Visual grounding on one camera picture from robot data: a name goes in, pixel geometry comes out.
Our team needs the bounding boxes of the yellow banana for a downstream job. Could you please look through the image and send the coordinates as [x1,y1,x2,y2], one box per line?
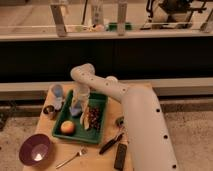
[80,108,90,130]

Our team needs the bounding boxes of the black rectangular remote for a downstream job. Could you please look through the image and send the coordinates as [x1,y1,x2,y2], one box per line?
[114,143,127,171]

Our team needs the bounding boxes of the wooden post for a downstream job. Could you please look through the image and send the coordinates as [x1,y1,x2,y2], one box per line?
[117,0,127,36]
[51,4,67,37]

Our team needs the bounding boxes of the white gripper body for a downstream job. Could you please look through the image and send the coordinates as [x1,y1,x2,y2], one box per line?
[72,83,90,108]

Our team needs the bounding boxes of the green box in background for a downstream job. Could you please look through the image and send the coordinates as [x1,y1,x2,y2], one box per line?
[108,22,132,31]

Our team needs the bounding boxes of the black handled brush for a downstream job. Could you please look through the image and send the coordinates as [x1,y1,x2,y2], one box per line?
[99,117,124,155]

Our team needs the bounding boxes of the small metal cup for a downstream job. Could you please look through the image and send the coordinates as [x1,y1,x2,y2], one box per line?
[43,105,56,119]

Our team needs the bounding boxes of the silver fork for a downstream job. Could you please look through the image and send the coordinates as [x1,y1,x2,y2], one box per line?
[56,148,87,169]

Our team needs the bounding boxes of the black machine in background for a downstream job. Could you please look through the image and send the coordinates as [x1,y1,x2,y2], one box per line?
[146,0,207,29]

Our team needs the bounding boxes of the wooden post left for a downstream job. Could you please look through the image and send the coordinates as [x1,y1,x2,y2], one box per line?
[51,4,67,37]

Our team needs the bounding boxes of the orange peach fruit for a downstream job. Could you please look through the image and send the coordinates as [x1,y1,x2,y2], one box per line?
[60,121,75,134]

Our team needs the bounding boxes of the blue glass cup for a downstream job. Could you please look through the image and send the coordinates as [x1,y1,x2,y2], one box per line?
[50,84,63,110]

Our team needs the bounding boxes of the dark red grapes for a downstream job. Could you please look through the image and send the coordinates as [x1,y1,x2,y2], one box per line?
[89,107,100,130]

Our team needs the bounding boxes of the wooden post right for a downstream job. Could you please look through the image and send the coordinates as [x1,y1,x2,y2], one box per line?
[117,0,127,36]

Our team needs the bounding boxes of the purple bowl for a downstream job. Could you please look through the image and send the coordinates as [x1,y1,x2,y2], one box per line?
[19,134,52,166]

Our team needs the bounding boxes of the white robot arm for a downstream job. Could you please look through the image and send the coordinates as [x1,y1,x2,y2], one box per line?
[70,63,179,171]

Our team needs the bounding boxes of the green plastic tray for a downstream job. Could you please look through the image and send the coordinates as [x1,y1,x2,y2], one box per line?
[52,90,108,144]

